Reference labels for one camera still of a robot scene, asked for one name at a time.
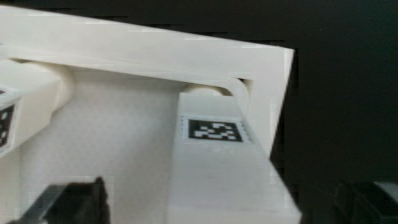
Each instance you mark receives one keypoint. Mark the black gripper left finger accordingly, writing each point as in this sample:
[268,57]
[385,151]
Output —
[70,204]

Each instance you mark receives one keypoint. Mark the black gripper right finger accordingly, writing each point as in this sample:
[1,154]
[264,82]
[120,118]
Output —
[367,202]

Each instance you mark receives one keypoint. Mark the white desk leg with tag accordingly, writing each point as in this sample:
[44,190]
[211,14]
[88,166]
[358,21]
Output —
[37,91]

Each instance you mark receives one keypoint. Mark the white desk top tray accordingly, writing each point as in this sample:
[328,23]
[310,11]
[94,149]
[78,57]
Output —
[108,140]

